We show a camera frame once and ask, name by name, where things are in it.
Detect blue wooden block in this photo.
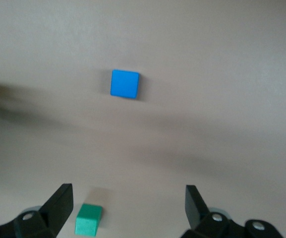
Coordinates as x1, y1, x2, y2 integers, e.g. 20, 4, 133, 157
110, 69, 140, 100

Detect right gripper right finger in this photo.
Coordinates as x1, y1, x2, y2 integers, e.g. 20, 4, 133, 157
182, 184, 284, 238

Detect green wooden block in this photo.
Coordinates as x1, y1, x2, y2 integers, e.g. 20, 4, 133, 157
75, 203, 104, 237

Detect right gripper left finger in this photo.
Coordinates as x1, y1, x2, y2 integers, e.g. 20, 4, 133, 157
0, 183, 74, 238

